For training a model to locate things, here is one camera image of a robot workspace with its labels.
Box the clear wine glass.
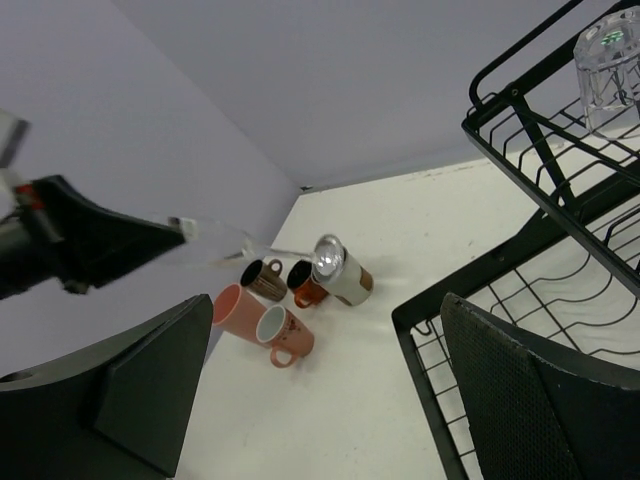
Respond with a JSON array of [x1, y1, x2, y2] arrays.
[[167, 216, 345, 276], [573, 6, 639, 140]]

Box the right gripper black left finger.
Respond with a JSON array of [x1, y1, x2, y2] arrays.
[[1, 294, 213, 478]]

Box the orange ceramic mug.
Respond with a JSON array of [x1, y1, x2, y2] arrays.
[[286, 260, 329, 309]]

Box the black wire dish rack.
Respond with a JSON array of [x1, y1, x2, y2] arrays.
[[392, 1, 639, 479]]

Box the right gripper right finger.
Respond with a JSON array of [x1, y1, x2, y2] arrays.
[[440, 293, 639, 479]]

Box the salmon pink mug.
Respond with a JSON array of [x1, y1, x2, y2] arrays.
[[255, 305, 315, 369]]

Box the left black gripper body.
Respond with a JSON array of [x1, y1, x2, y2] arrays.
[[1, 174, 65, 300]]

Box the pink tall tumbler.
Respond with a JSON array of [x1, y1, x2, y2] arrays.
[[212, 283, 267, 345]]

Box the white brown ceramic cup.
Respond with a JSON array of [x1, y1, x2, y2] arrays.
[[312, 234, 374, 306]]

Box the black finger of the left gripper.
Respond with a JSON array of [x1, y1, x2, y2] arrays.
[[34, 175, 186, 293]]

